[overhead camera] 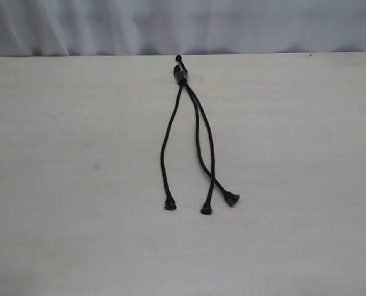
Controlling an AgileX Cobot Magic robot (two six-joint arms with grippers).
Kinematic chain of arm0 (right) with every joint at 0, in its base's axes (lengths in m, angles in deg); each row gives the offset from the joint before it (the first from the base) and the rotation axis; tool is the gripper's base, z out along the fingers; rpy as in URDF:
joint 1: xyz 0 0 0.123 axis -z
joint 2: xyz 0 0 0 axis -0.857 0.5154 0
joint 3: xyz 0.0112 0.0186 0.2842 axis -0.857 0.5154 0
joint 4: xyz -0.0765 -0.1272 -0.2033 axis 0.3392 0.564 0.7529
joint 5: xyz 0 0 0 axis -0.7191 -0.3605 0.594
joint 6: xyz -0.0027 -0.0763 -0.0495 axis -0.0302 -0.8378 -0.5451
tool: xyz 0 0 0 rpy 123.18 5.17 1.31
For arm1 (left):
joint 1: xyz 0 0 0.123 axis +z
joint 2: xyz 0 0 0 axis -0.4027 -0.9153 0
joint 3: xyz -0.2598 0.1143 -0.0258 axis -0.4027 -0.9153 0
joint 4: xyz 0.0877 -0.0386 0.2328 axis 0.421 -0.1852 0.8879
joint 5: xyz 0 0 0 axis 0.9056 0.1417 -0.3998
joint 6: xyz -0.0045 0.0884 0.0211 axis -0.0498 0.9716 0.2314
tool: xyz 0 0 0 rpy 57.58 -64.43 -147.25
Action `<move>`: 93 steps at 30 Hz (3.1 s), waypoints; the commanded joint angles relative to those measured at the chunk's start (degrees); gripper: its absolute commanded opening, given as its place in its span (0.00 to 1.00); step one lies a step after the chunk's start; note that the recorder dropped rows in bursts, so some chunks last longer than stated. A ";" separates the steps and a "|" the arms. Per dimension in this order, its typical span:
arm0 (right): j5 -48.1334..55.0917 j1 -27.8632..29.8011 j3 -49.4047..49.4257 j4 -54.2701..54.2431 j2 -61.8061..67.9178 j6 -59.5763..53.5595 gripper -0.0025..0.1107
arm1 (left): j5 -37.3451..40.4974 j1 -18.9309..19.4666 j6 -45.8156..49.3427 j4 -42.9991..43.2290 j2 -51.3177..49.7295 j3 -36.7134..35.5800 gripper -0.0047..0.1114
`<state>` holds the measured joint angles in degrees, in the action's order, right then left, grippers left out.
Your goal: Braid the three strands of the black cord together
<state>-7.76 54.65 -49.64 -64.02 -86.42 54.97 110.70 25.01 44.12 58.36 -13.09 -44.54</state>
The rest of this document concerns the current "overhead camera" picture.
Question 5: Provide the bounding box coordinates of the white curtain backdrop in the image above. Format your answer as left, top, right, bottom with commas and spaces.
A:
0, 1, 366, 56

